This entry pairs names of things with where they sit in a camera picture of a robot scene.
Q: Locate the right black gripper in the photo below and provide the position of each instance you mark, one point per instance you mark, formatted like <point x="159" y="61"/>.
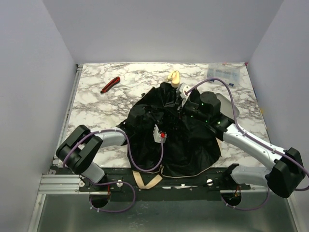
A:
<point x="175" y="99"/>

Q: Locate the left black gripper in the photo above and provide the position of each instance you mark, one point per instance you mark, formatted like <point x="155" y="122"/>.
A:
<point x="151" y="118"/>

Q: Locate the black and beige umbrella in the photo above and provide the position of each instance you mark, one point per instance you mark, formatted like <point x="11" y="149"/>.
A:
<point x="189" y="150"/>

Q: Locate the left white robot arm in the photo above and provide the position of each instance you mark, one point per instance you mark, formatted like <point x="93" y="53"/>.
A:
<point x="78" y="151"/>

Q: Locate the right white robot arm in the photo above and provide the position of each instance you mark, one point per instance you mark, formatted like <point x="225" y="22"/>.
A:
<point x="282" y="169"/>

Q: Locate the red black utility knife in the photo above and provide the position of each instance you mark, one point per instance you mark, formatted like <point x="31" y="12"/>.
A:
<point x="111" y="84"/>

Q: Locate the clear plastic parts box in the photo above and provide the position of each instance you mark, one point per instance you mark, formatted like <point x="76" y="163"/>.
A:
<point x="230" y="75"/>

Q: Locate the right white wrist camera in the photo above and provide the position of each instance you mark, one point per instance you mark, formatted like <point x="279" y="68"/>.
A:
<point x="182" y="90"/>

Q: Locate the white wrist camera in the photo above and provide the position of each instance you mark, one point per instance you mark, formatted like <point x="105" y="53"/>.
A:
<point x="159" y="136"/>
<point x="182" y="90"/>

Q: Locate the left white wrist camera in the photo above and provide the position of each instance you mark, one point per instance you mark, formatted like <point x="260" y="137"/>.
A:
<point x="159" y="136"/>

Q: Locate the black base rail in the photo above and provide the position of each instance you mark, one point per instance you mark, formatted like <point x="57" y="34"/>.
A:
<point x="205" y="186"/>

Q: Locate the aluminium frame rail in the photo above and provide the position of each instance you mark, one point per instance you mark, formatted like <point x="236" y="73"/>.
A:
<point x="40" y="199"/>

